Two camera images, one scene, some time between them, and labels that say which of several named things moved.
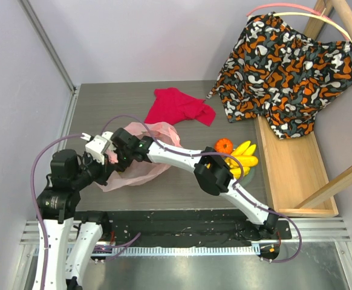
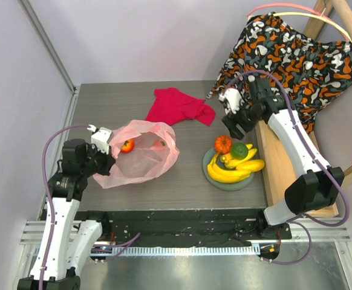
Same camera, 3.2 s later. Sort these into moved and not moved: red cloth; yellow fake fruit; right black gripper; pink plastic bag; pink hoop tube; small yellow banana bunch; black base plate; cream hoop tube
Moved: small yellow banana bunch; yellow fake fruit; right black gripper
Not moved: pink hoop tube; black base plate; red cloth; cream hoop tube; pink plastic bag
